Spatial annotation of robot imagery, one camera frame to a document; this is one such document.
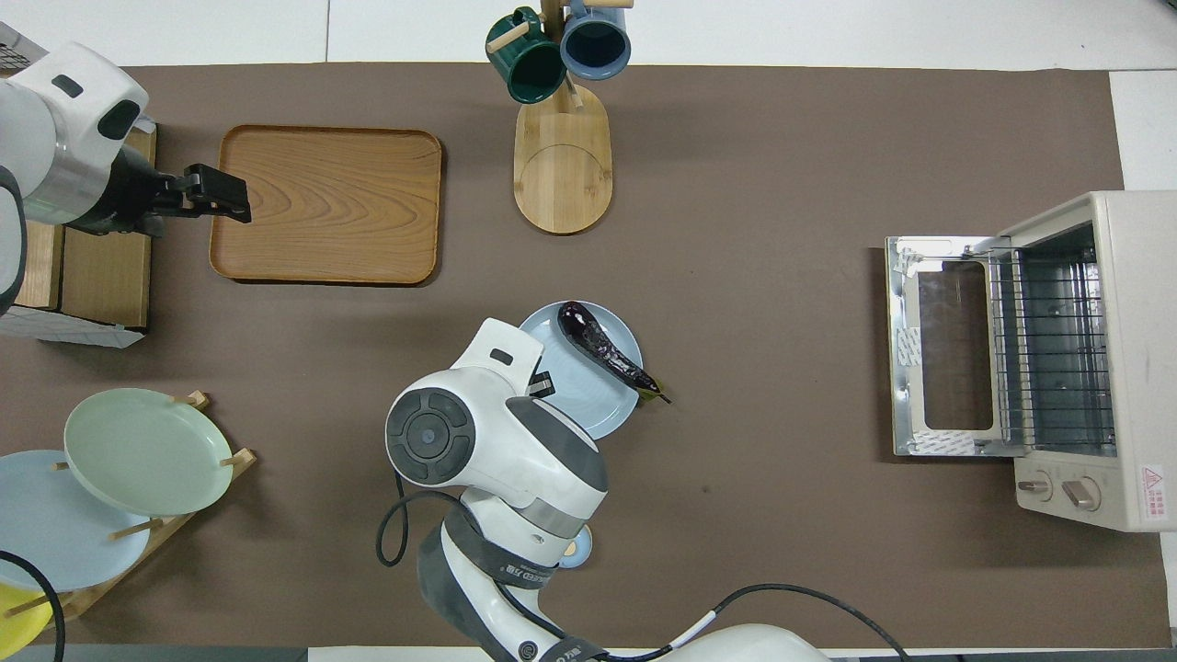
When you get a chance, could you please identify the wooden plate rack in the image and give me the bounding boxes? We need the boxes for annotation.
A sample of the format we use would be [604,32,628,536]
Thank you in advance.
[28,391,258,631]

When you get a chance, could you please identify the wooden mug tree stand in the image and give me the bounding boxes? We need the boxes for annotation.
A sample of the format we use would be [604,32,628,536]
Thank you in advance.
[486,0,635,236]

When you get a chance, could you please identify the metal oven wire rack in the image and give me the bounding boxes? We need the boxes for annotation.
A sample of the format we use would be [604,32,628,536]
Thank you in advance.
[988,250,1115,449]

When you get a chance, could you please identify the yellow plate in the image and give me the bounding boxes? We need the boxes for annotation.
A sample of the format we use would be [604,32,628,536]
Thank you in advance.
[0,582,58,660]

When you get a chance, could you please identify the pale green plate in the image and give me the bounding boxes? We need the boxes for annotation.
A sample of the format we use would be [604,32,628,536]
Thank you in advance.
[63,388,234,517]

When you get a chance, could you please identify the dark purple eggplant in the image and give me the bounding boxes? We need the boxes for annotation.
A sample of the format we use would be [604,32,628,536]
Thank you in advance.
[557,301,673,405]

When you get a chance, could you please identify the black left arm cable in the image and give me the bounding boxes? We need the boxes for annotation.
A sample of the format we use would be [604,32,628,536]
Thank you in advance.
[0,550,65,662]

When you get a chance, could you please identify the light blue serving plate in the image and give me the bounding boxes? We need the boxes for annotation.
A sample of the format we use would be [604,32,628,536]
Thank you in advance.
[518,301,645,440]

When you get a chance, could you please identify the dark green mug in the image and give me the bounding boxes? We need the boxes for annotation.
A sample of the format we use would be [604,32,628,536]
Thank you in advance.
[486,7,567,105]

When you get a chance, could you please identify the black wire basket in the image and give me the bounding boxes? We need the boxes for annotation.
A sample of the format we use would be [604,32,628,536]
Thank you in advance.
[0,23,157,134]

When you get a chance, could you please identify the blue mug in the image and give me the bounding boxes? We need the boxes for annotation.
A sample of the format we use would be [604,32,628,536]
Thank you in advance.
[559,0,633,81]

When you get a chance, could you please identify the light blue racked plate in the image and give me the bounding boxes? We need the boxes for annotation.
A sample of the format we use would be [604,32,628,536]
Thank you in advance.
[0,450,152,592]

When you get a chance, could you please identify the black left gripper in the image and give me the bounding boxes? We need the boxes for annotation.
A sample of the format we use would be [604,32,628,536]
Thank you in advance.
[69,145,253,238]

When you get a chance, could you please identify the brown table mat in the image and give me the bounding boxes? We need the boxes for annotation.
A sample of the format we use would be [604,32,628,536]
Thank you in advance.
[0,63,1173,649]

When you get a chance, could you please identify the wooden serving tray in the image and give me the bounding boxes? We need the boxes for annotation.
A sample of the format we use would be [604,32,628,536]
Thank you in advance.
[210,125,443,287]

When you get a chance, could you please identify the beige toaster oven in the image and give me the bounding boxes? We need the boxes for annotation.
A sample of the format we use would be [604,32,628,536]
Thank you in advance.
[996,190,1177,534]

